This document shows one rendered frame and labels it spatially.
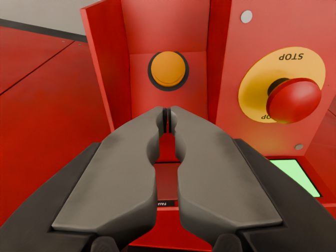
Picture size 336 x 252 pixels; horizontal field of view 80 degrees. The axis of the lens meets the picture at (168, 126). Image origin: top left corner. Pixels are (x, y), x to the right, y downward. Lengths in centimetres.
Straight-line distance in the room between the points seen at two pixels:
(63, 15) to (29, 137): 70
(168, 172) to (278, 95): 12
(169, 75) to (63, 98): 35
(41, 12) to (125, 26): 85
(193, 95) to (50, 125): 30
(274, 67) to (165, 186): 14
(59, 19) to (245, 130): 94
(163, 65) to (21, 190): 26
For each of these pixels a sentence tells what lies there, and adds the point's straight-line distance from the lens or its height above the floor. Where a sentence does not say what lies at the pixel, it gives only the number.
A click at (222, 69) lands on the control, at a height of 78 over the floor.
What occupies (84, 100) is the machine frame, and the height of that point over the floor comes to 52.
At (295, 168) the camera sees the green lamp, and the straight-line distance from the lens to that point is 25.
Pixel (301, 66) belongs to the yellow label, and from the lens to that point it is 20.
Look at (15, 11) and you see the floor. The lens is 113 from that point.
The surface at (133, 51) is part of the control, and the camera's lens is 25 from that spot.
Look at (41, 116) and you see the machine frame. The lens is 48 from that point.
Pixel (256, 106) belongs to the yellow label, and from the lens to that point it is 21.
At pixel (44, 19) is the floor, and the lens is 108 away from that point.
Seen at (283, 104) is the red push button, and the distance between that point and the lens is 18.
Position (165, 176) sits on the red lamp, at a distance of 21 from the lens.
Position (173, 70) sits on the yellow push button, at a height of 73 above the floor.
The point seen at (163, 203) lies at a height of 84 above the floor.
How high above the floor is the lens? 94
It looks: 53 degrees down
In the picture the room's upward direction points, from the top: 180 degrees clockwise
